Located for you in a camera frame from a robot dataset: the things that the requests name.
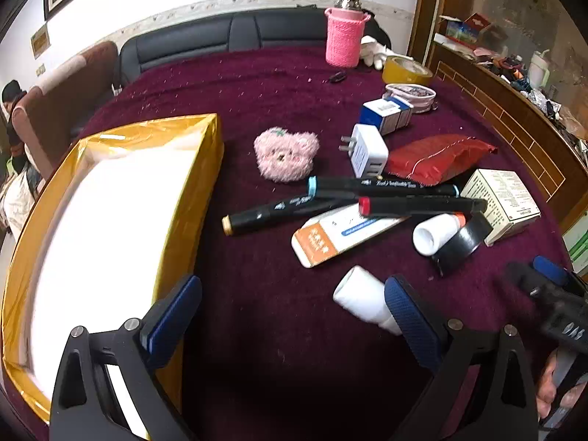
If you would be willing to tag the person's right hand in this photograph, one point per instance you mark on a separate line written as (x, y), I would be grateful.
(547, 383)

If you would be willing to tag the white kettle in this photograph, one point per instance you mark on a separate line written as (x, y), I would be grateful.
(538, 69)

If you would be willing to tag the white plastic bottle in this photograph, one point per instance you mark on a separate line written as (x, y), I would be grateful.
(360, 296)

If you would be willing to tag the colourful cardboard carton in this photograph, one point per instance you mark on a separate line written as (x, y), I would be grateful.
(461, 32)

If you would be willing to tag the black tape roll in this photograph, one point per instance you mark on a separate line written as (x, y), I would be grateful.
(459, 243)

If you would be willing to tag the gold cardboard box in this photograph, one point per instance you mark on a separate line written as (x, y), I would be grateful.
(115, 220)

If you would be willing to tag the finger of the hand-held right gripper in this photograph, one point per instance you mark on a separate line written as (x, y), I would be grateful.
(521, 278)
(549, 270)

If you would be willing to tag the gold wall plaque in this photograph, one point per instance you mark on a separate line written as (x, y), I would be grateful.
(40, 40)

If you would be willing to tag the pink plush bear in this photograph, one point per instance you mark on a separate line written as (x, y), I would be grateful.
(287, 154)

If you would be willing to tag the yellow tape roll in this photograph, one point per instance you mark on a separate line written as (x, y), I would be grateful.
(404, 76)

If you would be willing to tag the red foil packet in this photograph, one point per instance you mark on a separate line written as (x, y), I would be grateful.
(432, 158)

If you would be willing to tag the black marker red end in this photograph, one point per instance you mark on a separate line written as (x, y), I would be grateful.
(413, 206)

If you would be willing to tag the black marker yellow end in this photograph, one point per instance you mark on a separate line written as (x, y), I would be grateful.
(275, 211)

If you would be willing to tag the pile of clutter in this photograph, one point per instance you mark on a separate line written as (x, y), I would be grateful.
(551, 105)

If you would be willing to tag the black leather sofa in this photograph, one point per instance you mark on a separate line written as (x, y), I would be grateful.
(183, 41)

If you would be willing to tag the orange white box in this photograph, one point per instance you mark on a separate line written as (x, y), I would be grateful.
(330, 239)

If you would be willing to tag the brown upholstered chair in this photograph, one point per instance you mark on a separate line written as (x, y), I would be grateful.
(59, 101)

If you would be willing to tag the white bottle orange cap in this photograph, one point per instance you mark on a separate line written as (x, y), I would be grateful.
(432, 234)

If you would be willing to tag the wooden door frame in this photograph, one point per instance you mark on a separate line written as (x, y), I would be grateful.
(432, 9)

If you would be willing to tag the blue white small box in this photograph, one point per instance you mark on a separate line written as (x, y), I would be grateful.
(383, 117)

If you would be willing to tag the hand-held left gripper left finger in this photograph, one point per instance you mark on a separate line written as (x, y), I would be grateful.
(177, 310)

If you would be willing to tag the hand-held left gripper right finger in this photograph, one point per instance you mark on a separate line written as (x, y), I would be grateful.
(409, 326)

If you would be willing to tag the bottle in pink knitted sleeve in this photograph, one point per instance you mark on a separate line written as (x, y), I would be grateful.
(342, 41)

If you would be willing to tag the small black clip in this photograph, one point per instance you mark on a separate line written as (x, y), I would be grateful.
(337, 76)

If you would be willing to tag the white wall switch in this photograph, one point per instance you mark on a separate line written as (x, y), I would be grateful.
(41, 70)

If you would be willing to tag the green white bag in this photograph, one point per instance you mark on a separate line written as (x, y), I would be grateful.
(578, 243)

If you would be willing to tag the beige green-edged carton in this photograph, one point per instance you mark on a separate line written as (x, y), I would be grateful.
(500, 202)

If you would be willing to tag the white plug charger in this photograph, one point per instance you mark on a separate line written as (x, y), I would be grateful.
(367, 151)

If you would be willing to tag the black marker blue ends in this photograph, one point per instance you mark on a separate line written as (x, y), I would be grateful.
(390, 187)

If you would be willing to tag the wooden counter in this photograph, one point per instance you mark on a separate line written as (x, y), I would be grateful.
(505, 115)

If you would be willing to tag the white glove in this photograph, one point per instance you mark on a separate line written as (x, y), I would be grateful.
(374, 53)

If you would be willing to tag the maroon tablecloth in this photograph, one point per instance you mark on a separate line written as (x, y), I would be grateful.
(275, 330)

